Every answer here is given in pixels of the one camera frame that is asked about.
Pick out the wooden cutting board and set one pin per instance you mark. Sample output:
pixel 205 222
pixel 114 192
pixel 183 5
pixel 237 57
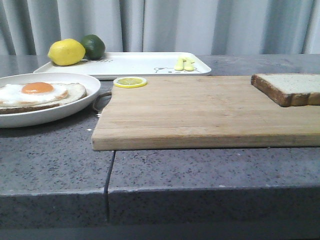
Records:
pixel 201 112

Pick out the yellow lemon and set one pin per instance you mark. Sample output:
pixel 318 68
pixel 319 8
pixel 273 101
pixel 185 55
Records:
pixel 66 52

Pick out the grey curtain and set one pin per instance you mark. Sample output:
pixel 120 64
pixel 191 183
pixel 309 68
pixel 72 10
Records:
pixel 202 27

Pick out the metal cutting board handle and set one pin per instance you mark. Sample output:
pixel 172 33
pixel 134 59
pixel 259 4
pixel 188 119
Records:
pixel 101 101

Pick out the yellow plastic fork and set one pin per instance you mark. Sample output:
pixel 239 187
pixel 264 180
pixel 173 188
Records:
pixel 180 66

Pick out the white round plate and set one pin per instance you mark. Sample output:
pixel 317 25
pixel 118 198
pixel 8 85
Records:
pixel 32 118

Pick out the fried egg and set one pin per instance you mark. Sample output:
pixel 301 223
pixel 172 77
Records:
pixel 14 95

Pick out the white rectangular tray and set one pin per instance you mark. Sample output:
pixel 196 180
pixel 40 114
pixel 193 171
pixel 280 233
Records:
pixel 121 64

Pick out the green lime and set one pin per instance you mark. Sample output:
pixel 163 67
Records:
pixel 94 47

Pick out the bread slice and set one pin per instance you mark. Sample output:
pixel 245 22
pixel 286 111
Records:
pixel 289 89
pixel 76 91

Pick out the lemon slice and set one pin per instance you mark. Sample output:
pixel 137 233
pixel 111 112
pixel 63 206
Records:
pixel 130 82

